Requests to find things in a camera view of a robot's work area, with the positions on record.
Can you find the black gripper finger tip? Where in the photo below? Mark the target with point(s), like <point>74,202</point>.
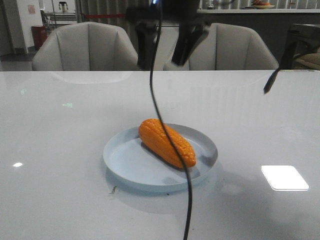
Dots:
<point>270,81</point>

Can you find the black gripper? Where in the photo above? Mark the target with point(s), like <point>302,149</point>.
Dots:
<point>192,31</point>

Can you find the orange toy corn cob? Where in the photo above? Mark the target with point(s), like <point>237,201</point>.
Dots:
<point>168,144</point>

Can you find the light blue round plate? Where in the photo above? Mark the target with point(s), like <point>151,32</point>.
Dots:
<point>133,164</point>

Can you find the white cabinet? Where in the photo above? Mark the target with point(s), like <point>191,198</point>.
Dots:
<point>166,46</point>

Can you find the olive cushion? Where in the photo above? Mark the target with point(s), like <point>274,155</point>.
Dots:
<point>309,61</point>

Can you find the grey armchair on right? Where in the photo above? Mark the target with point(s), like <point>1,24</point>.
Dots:
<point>228,48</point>

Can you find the grey armchair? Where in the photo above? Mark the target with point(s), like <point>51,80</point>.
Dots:
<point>87,46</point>
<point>228,48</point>

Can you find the grey counter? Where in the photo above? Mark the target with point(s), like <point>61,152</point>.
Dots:
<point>272,25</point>

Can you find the grey armchair on left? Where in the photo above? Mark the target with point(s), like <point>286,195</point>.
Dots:
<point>87,46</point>

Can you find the fruit bowl on counter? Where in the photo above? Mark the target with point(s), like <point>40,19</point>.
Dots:
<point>261,5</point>

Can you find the red bin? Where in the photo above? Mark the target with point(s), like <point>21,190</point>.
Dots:
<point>39,35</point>

